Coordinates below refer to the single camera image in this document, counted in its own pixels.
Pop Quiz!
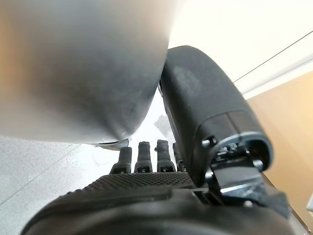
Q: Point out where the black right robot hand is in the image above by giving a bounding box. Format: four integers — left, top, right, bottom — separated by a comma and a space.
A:
21, 45, 303, 235

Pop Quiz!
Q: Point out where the white tall cabinet panel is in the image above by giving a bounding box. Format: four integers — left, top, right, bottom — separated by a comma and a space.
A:
233, 33, 313, 100

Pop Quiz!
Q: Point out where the grey metal bowl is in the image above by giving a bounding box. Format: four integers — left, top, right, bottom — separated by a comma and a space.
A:
0, 0, 180, 145

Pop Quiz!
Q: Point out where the white counter cabinet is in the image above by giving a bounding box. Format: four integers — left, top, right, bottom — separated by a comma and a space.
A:
168, 0, 313, 84

